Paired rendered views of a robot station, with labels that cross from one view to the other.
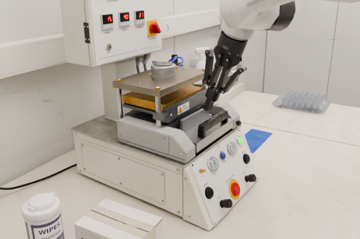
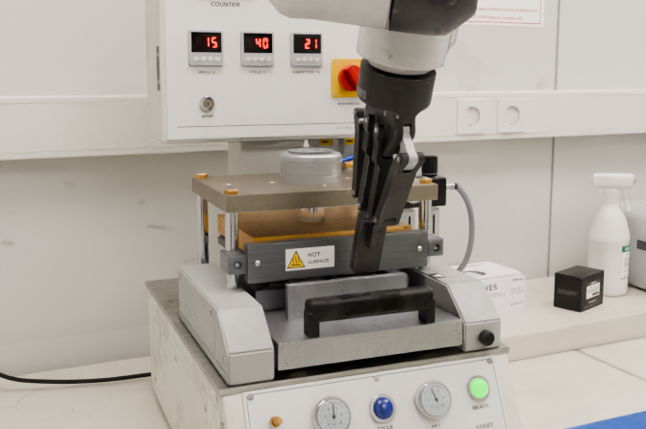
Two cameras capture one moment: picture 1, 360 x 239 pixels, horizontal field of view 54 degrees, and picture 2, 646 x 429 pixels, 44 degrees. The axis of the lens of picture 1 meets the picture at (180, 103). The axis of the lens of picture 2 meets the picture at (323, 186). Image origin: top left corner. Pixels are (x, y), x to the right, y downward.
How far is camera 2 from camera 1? 0.60 m
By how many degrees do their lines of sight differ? 34
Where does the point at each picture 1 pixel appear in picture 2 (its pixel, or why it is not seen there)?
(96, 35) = (174, 73)
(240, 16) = not seen: outside the picture
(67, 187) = (107, 408)
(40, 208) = not seen: outside the picture
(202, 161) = (293, 399)
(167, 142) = (212, 324)
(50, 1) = not seen: hidden behind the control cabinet
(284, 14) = not seen: outside the picture
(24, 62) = (98, 136)
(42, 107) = (143, 239)
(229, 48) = (367, 94)
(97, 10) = (180, 22)
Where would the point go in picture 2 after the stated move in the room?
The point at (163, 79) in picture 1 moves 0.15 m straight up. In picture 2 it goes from (292, 184) to (291, 61)
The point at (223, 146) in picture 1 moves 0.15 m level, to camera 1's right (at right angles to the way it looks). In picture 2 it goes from (401, 386) to (535, 417)
